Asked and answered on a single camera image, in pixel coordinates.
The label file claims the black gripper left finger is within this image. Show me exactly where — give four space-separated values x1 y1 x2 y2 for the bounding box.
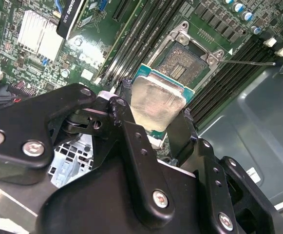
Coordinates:
0 78 176 230

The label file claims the CPU with silver top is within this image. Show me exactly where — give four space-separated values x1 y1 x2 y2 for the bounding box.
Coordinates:
129 62 196 141

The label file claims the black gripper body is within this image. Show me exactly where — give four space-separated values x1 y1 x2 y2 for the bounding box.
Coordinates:
38 159 211 234

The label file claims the locking lever wire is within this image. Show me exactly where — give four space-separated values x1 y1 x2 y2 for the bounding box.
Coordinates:
218 59 277 66

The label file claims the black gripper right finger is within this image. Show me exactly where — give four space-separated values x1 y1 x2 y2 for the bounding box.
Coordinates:
167 108 282 234

